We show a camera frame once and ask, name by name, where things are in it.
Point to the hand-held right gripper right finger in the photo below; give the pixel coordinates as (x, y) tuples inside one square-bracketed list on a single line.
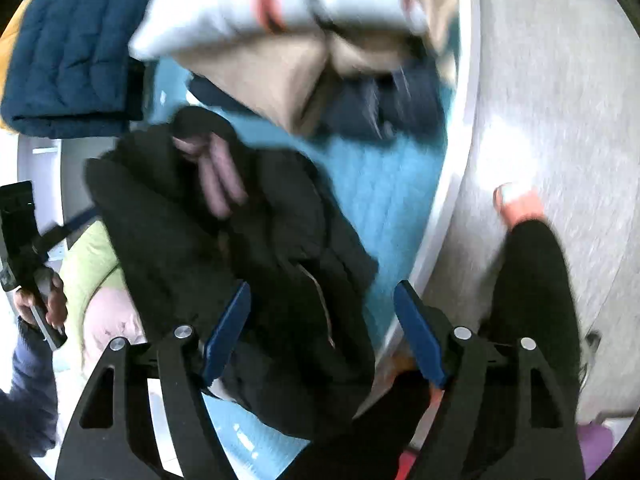
[(417, 335)]

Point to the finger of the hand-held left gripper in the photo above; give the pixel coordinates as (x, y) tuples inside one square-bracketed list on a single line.
[(60, 232)]

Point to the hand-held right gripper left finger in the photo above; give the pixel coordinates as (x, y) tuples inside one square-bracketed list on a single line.
[(227, 330)]

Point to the black zip jacket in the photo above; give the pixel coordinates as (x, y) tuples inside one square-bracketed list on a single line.
[(280, 240)]

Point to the person's left forearm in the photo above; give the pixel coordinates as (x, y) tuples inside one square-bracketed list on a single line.
[(30, 390)]

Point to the folded grey beige clothes pile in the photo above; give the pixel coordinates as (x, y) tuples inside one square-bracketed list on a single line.
[(270, 80)]

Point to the person's left hand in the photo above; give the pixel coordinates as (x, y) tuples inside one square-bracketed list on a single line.
[(52, 300)]

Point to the green quilt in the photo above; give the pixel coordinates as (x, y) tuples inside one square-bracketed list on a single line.
[(87, 270)]

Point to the pink quilt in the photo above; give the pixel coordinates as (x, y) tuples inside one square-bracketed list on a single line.
[(115, 315)]

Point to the pink slipper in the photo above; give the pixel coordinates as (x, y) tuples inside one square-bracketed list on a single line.
[(522, 210)]

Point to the yellow and navy puffer jacket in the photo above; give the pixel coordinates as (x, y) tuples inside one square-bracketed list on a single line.
[(70, 60)]

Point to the purple plastic item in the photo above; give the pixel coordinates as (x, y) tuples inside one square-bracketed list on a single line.
[(595, 450)]

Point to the teal bunk bed frame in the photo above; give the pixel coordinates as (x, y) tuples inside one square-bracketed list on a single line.
[(462, 135)]

